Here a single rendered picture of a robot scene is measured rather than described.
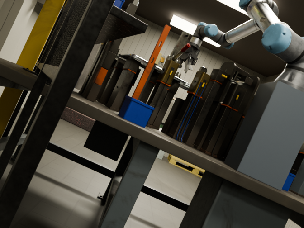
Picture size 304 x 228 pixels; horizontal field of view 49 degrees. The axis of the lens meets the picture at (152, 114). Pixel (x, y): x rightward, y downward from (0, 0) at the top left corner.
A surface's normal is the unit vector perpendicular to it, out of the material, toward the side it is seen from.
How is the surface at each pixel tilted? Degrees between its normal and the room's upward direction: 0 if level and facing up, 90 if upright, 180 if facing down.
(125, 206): 90
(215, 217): 90
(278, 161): 90
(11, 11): 90
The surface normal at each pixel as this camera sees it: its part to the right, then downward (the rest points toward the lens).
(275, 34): -0.83, -0.30
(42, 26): 0.34, 0.15
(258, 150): 0.05, 0.01
